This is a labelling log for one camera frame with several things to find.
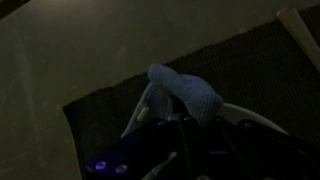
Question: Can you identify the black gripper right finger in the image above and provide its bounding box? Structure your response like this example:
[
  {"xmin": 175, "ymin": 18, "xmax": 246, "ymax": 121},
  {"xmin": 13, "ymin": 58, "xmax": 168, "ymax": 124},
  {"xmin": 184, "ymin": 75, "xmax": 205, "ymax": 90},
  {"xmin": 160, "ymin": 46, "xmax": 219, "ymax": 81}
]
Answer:
[{"xmin": 192, "ymin": 116, "xmax": 320, "ymax": 180}]

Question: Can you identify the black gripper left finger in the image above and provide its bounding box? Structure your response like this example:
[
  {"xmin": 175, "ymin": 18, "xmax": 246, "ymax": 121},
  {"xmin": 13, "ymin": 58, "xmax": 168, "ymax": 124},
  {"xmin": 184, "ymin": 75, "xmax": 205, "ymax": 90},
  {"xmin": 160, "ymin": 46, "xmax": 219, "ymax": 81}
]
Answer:
[{"xmin": 86, "ymin": 119, "xmax": 187, "ymax": 180}]

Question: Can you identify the blue towel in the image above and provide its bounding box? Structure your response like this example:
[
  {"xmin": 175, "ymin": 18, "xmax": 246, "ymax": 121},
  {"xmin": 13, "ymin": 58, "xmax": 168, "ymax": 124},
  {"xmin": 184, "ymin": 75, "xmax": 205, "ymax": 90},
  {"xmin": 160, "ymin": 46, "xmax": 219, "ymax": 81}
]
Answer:
[{"xmin": 121, "ymin": 64, "xmax": 223, "ymax": 138}]

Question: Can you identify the white round plate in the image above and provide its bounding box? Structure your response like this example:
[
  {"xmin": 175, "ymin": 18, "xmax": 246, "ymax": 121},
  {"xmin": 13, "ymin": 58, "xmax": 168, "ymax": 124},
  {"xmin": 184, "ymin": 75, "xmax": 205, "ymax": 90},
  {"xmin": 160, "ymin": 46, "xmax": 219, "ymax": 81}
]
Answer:
[{"xmin": 217, "ymin": 103, "xmax": 286, "ymax": 134}]

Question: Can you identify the dark woven placemat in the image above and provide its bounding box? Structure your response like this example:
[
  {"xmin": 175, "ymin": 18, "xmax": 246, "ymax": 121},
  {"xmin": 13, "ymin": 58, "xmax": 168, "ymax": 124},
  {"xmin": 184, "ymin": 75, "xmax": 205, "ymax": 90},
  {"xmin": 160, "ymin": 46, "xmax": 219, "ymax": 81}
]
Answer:
[{"xmin": 62, "ymin": 3, "xmax": 320, "ymax": 180}]

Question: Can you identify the silver fork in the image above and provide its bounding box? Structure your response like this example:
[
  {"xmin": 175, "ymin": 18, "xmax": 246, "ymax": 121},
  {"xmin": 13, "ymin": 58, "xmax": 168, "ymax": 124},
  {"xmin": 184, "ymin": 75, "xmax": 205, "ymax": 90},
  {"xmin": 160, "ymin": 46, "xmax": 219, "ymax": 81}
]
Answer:
[{"xmin": 276, "ymin": 7, "xmax": 320, "ymax": 72}]

